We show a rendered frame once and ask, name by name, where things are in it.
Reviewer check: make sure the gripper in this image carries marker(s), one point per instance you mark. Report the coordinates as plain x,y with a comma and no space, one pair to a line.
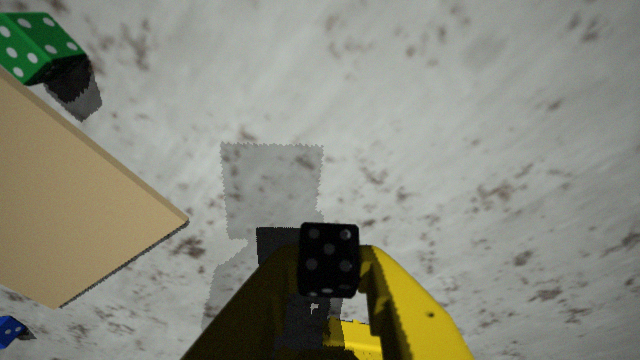
411,324

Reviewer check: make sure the green die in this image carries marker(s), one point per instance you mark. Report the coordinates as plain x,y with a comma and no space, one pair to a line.
35,49

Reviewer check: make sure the tan square mat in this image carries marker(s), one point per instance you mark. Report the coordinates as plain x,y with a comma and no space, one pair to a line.
70,213

